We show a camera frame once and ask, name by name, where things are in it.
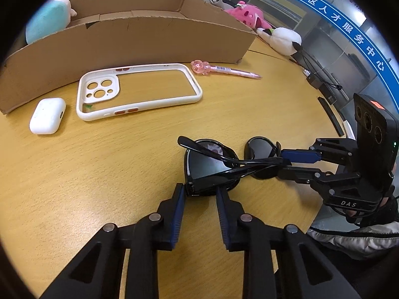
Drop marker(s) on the white plush toy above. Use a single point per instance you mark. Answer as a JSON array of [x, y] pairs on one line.
[[282, 37]]

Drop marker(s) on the white earbuds case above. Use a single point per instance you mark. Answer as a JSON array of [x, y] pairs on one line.
[[46, 116]]

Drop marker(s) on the white phone case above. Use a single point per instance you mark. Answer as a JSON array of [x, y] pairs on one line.
[[98, 92]]

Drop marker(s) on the blue wall banner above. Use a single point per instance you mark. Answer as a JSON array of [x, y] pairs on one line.
[[339, 21]]

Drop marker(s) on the teal plush toy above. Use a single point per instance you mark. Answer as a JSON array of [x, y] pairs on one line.
[[46, 18]]

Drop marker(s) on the pink pen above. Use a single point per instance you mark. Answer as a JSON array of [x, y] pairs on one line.
[[218, 68]]

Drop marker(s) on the pink plush toy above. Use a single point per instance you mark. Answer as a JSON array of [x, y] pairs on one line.
[[249, 14]]

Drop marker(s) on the black sunglasses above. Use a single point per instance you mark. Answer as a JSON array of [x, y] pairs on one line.
[[205, 165]]

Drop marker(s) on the black flat bar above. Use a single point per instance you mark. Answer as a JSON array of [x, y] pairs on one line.
[[330, 115]]

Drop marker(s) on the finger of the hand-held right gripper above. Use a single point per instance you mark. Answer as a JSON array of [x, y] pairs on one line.
[[299, 156], [300, 175]]

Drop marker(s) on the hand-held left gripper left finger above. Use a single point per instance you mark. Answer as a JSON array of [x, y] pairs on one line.
[[177, 213]]

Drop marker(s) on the person's right hand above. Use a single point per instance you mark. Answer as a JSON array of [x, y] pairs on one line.
[[386, 210]]

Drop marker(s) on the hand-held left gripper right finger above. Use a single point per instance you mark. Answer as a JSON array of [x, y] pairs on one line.
[[225, 221]]

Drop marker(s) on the cardboard box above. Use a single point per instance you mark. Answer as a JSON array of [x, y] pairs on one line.
[[124, 40]]

